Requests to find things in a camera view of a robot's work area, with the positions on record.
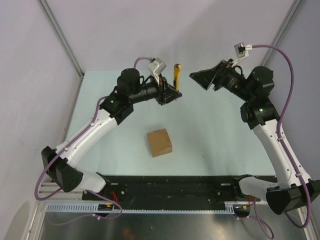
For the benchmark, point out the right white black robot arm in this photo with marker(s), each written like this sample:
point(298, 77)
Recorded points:
point(294, 185)

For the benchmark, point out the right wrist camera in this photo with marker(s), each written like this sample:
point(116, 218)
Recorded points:
point(242, 52)

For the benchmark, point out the right aluminium corner post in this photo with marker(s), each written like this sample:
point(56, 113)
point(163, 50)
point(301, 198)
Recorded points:
point(283, 29)

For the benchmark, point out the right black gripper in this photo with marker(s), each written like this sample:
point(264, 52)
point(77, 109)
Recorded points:
point(205, 78)

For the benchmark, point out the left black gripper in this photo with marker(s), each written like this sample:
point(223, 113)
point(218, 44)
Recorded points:
point(166, 93)

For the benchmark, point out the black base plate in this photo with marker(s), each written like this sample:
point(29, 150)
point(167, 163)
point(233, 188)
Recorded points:
point(174, 194)

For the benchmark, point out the aluminium corner post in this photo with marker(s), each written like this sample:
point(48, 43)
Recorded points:
point(57, 30)
point(283, 29)

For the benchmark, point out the right aluminium side rail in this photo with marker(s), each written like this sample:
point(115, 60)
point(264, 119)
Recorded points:
point(268, 128)

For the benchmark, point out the brown cardboard express box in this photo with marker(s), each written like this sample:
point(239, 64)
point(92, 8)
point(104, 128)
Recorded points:
point(159, 142)

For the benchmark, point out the left aluminium corner post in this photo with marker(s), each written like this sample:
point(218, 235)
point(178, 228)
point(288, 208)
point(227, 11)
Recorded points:
point(57, 30)

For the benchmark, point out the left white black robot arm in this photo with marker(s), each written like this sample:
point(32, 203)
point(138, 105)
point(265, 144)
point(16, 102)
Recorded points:
point(60, 163)

